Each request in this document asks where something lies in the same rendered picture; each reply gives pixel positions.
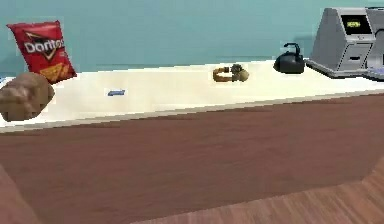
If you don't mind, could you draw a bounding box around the brown wooden counter cabinet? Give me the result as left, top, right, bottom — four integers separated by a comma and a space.
0, 59, 384, 224

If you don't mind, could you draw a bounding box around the black kettle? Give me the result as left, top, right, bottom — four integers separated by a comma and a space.
273, 42, 306, 75

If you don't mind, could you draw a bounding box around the red snack chip bag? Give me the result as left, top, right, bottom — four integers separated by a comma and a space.
6, 20, 78, 85

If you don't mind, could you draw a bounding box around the grey coffee machine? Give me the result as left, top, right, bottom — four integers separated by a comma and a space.
305, 6, 384, 82

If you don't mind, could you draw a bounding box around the brown round bread loaf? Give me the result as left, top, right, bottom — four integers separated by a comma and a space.
0, 72, 56, 123

